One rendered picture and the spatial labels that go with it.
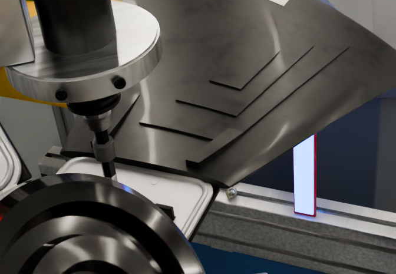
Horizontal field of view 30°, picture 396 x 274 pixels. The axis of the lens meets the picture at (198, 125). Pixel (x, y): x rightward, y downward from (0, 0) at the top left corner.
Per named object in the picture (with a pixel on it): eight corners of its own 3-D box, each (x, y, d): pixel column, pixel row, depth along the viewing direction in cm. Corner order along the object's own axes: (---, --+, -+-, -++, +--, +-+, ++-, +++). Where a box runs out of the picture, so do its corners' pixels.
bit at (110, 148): (123, 207, 38) (106, 125, 35) (102, 207, 38) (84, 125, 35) (127, 192, 39) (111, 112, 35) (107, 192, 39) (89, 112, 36)
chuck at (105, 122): (86, 137, 35) (76, 94, 33) (83, 120, 36) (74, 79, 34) (115, 131, 35) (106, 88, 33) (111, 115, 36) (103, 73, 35)
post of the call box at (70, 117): (66, 167, 94) (45, 85, 86) (78, 152, 96) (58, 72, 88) (86, 171, 93) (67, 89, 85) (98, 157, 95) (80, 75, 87)
